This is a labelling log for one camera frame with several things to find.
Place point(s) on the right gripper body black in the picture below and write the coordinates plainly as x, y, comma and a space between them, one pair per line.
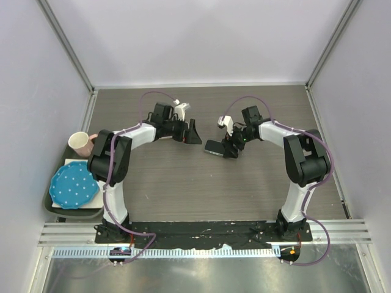
239, 138

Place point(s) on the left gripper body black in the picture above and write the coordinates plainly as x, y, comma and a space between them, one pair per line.
181, 125

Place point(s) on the clear phone case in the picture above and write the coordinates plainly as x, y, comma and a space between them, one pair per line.
213, 149

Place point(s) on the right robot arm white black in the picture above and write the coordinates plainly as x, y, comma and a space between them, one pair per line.
307, 161

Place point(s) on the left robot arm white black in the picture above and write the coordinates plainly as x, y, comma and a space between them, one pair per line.
110, 158

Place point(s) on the pink mug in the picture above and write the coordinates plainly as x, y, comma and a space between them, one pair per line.
82, 143

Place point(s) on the dark green tray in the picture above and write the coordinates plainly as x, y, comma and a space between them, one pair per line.
68, 214

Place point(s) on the blue dotted plate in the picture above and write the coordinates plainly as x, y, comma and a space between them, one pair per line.
74, 185

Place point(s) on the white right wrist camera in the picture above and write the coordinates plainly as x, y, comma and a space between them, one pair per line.
226, 122

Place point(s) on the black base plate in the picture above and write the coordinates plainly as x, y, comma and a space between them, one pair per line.
200, 235

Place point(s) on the slotted cable duct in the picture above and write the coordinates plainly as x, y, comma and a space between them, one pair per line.
114, 252

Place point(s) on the aluminium front rail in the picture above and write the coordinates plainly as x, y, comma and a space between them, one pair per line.
350, 231

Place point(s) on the left aluminium corner post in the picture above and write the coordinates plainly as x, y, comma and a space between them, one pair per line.
65, 43

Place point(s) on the aluminium corner post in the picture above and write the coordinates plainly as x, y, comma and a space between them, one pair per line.
65, 43
343, 22

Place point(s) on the right aluminium corner post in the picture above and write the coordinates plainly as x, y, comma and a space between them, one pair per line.
343, 22

